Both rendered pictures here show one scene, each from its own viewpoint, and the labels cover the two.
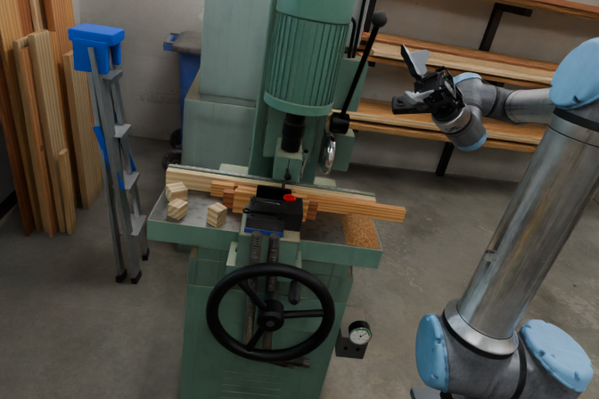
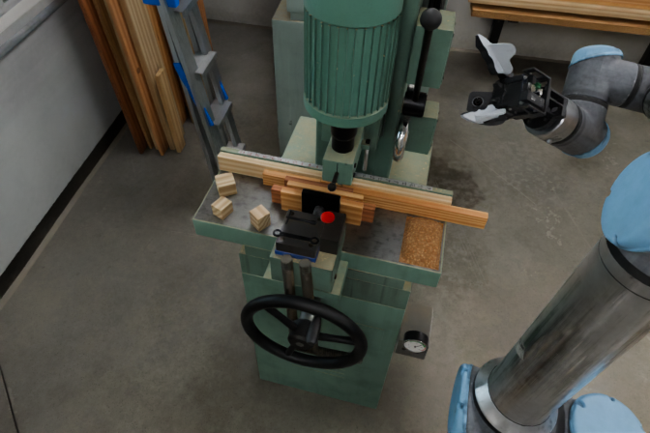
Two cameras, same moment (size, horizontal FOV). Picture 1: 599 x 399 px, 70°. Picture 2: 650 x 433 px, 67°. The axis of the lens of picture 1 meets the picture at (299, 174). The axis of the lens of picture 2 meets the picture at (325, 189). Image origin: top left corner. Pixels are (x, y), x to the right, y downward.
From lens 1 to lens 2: 0.44 m
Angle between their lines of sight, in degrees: 25
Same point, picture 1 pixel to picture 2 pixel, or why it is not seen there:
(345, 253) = (398, 270)
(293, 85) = (326, 97)
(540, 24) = not seen: outside the picture
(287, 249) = (320, 274)
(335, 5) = (367, 7)
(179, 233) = (224, 233)
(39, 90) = (125, 10)
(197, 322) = not seen: hidden behind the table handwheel
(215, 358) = (280, 330)
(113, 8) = not seen: outside the picture
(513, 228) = (543, 337)
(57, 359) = (164, 284)
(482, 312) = (506, 397)
